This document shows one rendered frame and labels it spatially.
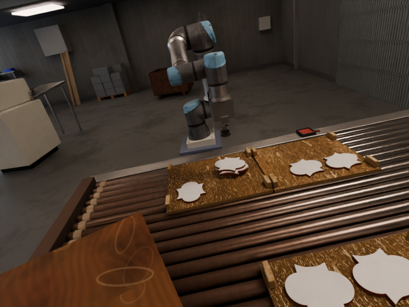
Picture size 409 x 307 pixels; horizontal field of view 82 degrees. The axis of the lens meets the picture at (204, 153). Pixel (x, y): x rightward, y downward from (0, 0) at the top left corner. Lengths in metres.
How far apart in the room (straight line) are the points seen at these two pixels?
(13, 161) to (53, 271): 4.29
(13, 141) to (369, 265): 4.63
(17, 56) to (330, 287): 11.93
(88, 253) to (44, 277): 0.10
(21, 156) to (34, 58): 7.29
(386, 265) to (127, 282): 0.59
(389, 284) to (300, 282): 0.18
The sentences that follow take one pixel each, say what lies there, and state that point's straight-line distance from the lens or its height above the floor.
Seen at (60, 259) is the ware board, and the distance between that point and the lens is 0.78.
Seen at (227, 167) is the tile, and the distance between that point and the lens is 1.02.
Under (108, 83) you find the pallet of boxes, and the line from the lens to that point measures 9.57.
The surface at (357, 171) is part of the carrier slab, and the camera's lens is 1.07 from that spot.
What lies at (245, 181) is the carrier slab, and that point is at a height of 0.94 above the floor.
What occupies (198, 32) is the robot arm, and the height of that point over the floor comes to 1.51.
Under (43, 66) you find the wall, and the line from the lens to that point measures 11.59.
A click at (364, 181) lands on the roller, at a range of 1.05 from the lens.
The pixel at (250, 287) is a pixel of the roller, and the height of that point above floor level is 0.92.
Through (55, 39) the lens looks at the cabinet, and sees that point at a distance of 10.72.
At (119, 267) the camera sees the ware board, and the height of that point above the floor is 1.04.
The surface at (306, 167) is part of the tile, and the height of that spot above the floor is 0.95.
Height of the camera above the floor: 1.49
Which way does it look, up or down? 26 degrees down
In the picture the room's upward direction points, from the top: 11 degrees counter-clockwise
